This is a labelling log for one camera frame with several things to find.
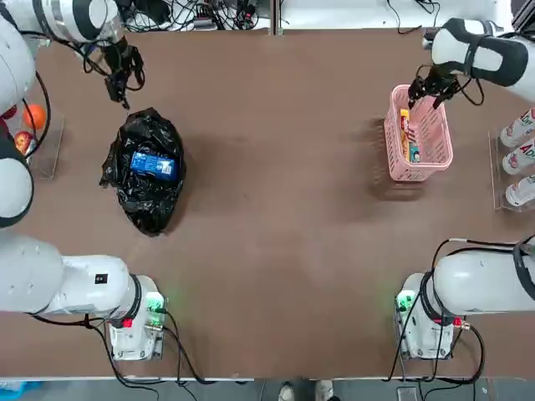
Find black cable bundle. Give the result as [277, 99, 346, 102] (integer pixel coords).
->
[116, 0, 268, 33]

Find aluminium frame post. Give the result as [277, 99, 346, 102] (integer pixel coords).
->
[270, 0, 282, 37]

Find long yellow snack packet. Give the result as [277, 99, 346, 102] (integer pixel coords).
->
[400, 108, 415, 162]

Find red yellow-streaked apple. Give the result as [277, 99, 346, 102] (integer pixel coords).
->
[14, 130, 34, 154]

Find clear acrylic bottle stand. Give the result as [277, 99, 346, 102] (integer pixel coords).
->
[487, 129, 535, 215]

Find white bottle with pink label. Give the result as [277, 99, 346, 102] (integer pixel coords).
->
[500, 107, 535, 148]
[504, 173, 535, 208]
[501, 140, 535, 175]

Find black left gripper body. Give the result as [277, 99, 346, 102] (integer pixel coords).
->
[99, 36, 142, 81]

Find pink plastic basket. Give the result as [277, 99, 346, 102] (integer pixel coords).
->
[384, 84, 455, 183]

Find black arm base cable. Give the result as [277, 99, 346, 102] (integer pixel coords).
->
[160, 307, 256, 385]
[384, 319, 486, 384]

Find black plastic bag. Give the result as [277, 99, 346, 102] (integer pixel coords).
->
[99, 106, 187, 238]

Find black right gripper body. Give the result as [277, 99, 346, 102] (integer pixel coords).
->
[420, 64, 461, 89]

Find black cable with metal connector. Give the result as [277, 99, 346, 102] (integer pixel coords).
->
[432, 236, 527, 277]
[23, 70, 52, 160]

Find clear acrylic fruit stand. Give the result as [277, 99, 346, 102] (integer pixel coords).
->
[23, 112, 67, 180]

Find blue cookie box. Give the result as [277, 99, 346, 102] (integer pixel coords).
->
[130, 150, 176, 181]

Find orange fruit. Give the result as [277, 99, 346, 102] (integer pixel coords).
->
[23, 104, 47, 129]

